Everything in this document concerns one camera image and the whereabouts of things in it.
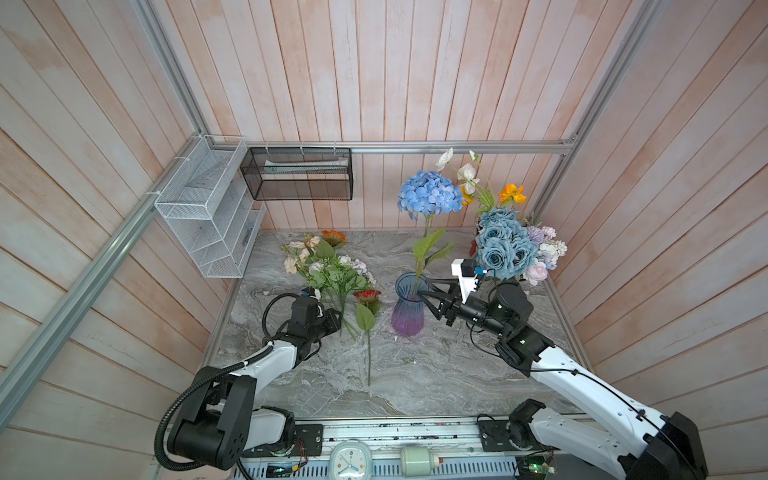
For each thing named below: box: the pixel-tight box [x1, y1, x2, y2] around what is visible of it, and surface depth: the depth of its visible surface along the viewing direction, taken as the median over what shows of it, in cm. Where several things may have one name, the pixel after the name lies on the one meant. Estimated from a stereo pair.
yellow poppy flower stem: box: [460, 183, 528, 214], surface depth 81 cm
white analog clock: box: [328, 440, 374, 480], surface depth 70 cm
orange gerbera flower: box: [321, 229, 347, 246], surface depth 113 cm
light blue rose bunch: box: [476, 207, 540, 281], surface depth 68 cm
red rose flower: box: [353, 289, 382, 387], surface depth 95 cm
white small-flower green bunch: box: [282, 235, 377, 340], surface depth 101 cm
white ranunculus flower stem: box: [436, 147, 487, 199], surface depth 83 cm
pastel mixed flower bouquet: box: [526, 226, 568, 286], surface depth 78 cm
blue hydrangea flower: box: [397, 170, 465, 297], surface depth 68 cm
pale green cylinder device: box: [401, 445, 440, 476], surface depth 65 cm
